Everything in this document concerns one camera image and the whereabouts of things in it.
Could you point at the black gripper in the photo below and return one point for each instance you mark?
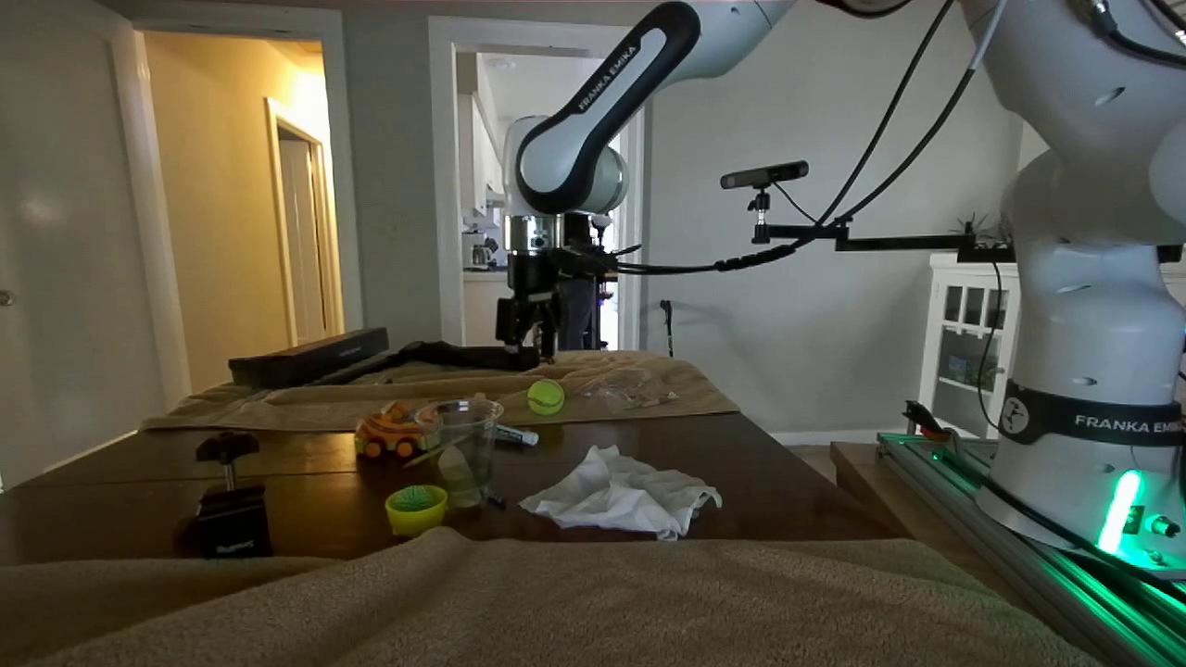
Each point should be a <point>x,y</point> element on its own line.
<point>556,296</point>

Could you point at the large beige cloth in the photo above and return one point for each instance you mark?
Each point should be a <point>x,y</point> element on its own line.
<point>455,603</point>

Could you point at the clear plastic bag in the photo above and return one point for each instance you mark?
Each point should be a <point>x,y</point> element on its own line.
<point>622,387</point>

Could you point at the white crumpled paper towel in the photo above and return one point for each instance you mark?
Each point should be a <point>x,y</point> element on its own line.
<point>613,491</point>

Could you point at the green lit robot base rail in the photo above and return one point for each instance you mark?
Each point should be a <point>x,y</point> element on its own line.
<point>1096,604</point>

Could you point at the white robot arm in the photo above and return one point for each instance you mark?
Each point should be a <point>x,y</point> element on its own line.
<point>1093,430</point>

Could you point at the yellow green lid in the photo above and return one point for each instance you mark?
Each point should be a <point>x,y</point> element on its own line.
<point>416,509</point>

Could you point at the green and white marker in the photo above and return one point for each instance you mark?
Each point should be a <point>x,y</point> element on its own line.
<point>517,435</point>

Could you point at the white cabinet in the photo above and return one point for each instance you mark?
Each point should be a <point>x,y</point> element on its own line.
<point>969,341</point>

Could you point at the black binder clip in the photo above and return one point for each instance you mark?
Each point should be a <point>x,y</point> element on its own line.
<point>232,519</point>

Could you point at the clear glass cup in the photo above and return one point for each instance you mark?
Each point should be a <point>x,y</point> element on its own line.
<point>460,439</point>

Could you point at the orange toy truck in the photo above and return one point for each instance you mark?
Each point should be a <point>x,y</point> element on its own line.
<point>392,430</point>

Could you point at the yellow green tennis ball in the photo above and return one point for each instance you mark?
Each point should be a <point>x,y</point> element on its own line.
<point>547,397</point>

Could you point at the olive beige cloth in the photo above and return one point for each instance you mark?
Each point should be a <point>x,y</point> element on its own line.
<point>322,408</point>

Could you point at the black camera on boom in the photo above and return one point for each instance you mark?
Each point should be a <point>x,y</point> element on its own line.
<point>765,176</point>

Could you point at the long black box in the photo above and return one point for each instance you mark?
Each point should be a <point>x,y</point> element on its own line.
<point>309,360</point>

